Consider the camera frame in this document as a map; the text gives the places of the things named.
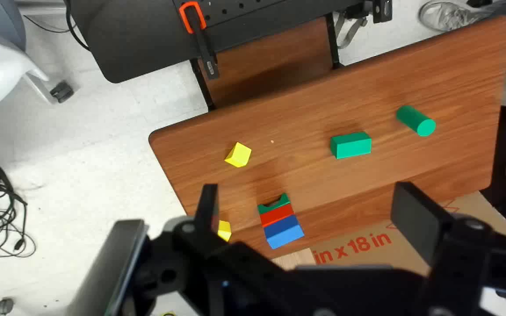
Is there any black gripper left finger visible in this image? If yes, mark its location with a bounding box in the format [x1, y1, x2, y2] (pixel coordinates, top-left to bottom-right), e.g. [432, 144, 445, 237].
[102, 182, 232, 316]

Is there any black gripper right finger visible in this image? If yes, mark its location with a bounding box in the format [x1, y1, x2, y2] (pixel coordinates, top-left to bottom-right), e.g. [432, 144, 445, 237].
[390, 181, 506, 316]

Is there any blue rectangular block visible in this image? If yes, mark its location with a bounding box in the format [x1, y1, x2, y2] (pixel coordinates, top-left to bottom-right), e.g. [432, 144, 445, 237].
[262, 214, 306, 251]

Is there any small yellow block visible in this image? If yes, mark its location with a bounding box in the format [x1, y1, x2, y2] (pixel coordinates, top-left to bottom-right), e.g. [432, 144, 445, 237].
[216, 219, 234, 244]

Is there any green arch block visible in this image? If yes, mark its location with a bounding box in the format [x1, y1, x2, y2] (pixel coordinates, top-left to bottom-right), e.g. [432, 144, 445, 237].
[257, 191, 294, 216]

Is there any red rectangular block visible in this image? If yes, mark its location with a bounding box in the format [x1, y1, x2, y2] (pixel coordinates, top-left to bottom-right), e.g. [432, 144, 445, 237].
[258, 204, 297, 230]

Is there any green cylinder block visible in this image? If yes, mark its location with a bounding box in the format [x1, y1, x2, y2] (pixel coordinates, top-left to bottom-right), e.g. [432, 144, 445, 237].
[395, 103, 439, 140]

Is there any green rectangular block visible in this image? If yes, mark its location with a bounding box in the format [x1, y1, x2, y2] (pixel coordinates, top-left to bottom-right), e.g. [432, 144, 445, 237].
[329, 130, 374, 161]

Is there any large yellow cube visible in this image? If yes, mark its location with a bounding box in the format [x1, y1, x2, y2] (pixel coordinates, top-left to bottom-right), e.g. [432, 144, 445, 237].
[223, 140, 253, 170]

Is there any black metal table leg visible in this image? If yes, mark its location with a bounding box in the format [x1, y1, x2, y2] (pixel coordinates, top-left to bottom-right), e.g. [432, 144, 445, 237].
[322, 14, 344, 70]
[190, 56, 218, 112]

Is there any black office chair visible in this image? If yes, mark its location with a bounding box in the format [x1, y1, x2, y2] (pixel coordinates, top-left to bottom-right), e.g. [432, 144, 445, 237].
[67, 0, 395, 84]

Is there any orange handled clamp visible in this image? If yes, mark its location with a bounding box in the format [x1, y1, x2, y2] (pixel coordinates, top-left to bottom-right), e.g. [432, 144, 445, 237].
[176, 0, 221, 79]

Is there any white cable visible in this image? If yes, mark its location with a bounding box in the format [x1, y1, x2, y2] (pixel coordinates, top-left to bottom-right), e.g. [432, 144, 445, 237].
[332, 9, 369, 51]

